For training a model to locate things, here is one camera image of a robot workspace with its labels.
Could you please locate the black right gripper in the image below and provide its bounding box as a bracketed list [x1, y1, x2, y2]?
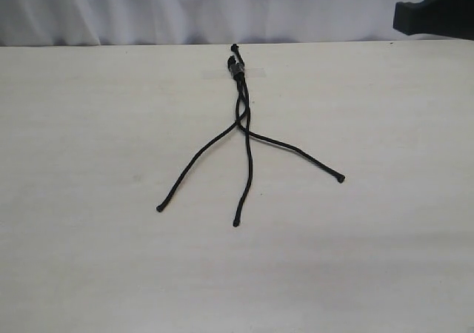
[393, 0, 473, 41]

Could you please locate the clear adhesive tape strip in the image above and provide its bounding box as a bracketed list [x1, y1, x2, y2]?
[201, 68, 267, 80]

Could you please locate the white fabric backdrop curtain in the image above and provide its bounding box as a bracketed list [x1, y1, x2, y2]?
[0, 0, 474, 47]

